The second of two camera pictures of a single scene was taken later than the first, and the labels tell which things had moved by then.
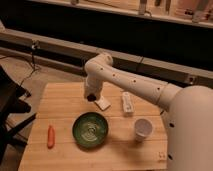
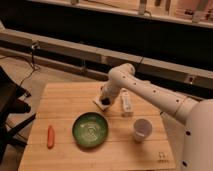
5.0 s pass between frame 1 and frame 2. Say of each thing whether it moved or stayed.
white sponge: stayed
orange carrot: stayed
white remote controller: stayed
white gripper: moved
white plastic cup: stayed
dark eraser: moved
